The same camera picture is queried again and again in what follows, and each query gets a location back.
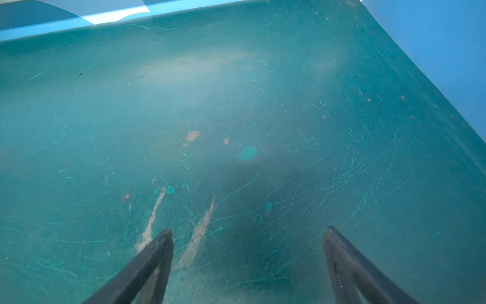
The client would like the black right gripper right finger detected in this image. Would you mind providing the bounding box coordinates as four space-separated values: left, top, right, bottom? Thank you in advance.
323 226 416 304

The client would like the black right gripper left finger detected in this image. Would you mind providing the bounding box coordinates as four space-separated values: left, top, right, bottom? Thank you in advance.
85 229 174 303

